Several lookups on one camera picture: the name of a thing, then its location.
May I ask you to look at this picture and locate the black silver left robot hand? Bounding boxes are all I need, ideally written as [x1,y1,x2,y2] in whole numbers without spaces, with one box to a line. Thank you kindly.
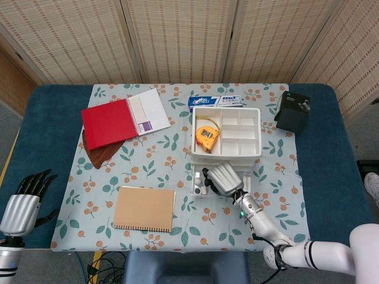
[0,169,60,237]

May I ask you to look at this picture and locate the kraft cover spiral notebook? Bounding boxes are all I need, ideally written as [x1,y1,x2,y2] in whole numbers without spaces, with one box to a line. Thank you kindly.
[112,185,176,234]

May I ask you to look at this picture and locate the white compartment organizer box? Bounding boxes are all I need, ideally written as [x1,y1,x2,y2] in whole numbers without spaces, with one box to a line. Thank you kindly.
[189,106,263,168]

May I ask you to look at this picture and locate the blue white toothpaste box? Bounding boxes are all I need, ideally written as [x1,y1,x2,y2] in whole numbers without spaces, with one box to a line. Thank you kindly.
[188,95,244,112]

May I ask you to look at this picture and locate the brown folded cloth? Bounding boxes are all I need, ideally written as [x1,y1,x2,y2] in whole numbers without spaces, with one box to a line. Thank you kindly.
[82,130,127,170]

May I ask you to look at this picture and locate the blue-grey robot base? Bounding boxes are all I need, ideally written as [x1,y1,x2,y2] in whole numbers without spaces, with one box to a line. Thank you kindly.
[123,250,251,284]

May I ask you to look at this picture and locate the red spiral notebook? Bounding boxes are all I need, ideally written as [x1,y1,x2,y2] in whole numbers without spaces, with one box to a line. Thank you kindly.
[81,88,172,151]

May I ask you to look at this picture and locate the black floor cables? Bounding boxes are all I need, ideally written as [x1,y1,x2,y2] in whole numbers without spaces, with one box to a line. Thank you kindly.
[87,251,128,284]

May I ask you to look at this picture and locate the black cardboard box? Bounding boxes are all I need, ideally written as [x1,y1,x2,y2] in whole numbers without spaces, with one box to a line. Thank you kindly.
[274,91,311,135]

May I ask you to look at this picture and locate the brown wooden door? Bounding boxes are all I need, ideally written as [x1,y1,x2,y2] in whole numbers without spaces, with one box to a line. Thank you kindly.
[0,50,36,116]

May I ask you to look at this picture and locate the floral berry print tablecloth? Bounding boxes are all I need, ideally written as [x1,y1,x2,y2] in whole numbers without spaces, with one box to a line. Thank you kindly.
[50,83,311,253]

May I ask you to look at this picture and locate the dark blue table cover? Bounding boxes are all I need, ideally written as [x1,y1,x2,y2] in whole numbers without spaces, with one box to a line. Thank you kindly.
[1,83,367,252]

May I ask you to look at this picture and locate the blue floor cable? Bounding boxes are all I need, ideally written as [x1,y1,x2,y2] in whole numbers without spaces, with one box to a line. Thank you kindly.
[75,251,89,284]

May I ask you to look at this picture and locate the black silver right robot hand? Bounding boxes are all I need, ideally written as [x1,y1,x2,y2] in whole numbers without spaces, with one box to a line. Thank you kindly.
[201,162,245,198]

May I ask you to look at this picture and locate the yellow tape measure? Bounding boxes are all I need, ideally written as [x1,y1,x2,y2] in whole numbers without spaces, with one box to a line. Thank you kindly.
[195,115,222,153]

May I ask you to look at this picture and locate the white shoe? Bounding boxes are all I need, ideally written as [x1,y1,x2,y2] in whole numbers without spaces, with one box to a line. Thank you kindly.
[363,172,379,205]

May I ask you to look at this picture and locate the woven bamboo folding screen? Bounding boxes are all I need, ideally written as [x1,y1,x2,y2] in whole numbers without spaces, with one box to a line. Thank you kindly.
[0,0,379,119]

